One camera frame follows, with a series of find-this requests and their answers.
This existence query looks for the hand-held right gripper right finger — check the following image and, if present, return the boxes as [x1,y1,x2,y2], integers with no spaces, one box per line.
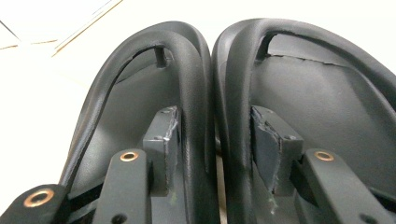
[249,105,305,196]

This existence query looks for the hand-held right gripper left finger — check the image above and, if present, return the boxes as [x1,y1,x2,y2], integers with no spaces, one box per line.
[142,105,183,198]

